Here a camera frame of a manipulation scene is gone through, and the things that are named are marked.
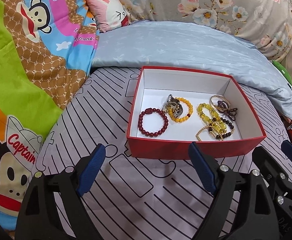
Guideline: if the dark garnet bead bracelet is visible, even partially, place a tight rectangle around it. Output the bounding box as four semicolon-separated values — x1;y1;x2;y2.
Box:
215;100;239;122

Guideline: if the brown wooden bead bracelet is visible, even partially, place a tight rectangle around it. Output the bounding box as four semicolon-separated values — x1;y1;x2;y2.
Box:
207;116;235;141

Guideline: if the translucent yellow stone bracelet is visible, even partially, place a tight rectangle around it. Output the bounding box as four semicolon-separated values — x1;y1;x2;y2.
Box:
196;102;228;136

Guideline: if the yellow bead bracelet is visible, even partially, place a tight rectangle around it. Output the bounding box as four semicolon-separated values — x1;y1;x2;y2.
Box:
168;96;194;124

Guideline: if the silver metal wristwatch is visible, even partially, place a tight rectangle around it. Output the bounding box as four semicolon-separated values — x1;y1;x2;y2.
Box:
162;94;183;119

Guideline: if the dark red bead bracelet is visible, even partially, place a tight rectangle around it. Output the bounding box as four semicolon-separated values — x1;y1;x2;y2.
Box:
138;107;170;138

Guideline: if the grey striped bed sheet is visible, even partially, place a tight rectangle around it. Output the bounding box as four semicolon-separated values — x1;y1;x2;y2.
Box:
33;67;292;239

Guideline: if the green plastic object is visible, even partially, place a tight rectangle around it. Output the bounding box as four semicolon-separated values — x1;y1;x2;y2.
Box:
272;60;292;86

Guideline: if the red cardboard box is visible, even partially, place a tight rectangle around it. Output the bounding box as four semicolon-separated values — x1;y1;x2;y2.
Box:
126;66;266;160

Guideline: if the grey floral quilt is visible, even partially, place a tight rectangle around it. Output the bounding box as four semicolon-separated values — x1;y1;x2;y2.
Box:
119;0;292;61

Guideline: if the colourful cartoon monkey quilt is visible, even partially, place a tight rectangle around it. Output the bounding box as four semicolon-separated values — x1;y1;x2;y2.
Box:
0;0;98;232

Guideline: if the light blue pillow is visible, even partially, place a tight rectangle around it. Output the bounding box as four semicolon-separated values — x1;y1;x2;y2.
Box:
92;21;292;120

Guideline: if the pink cartoon pillow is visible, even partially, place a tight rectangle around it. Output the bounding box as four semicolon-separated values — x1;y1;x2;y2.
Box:
86;0;130;33

